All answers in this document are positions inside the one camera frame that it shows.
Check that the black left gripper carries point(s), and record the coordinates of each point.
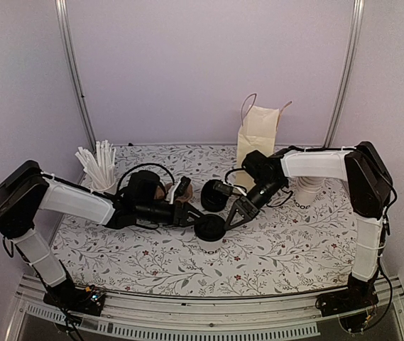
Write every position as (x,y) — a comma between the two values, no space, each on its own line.
(180,218)

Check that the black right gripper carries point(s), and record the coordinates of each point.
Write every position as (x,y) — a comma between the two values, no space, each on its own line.
(236,207)

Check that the black plastic cup lid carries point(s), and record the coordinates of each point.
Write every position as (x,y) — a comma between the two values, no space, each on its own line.
(210,228)

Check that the white paper coffee cup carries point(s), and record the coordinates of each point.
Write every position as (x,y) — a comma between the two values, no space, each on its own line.
(209,247)

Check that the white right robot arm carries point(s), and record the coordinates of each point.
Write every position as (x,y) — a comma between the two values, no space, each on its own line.
(370,189)

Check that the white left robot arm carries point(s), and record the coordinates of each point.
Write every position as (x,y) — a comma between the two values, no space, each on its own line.
(143,202)

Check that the stack of black lids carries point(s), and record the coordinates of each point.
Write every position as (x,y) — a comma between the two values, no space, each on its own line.
(212,200)

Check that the brown cardboard cup carrier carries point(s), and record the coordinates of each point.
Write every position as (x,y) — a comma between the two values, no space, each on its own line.
(185,197)

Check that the floral patterned table mat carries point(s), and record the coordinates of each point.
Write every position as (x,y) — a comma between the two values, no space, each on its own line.
(286,249)

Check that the stack of white paper cups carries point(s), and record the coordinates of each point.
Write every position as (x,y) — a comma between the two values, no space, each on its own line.
(308,193)

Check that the cream paper bag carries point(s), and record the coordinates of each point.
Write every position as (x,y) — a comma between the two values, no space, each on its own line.
(258,128)

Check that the cup of white straws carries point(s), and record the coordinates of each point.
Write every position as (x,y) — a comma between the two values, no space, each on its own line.
(99,166)

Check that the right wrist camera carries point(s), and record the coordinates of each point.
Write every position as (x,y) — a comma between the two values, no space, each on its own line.
(228,189)

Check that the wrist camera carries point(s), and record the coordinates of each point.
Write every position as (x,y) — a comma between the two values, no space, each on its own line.
(179,188)
(228,189)

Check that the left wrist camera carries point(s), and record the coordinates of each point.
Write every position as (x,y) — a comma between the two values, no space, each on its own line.
(179,188)

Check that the metal front rail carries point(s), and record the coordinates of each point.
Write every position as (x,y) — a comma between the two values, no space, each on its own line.
(135,316)

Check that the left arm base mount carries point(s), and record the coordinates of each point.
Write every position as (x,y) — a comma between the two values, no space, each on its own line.
(88,300)

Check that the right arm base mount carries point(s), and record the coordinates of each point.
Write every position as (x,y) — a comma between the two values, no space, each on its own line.
(359,300)

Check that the right aluminium frame post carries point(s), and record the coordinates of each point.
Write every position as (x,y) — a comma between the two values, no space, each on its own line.
(351,48)

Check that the aluminium frame post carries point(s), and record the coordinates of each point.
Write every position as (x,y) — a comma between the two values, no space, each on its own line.
(68,47)
(351,48)

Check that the left aluminium frame post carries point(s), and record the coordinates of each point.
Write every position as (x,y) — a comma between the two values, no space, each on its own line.
(68,47)

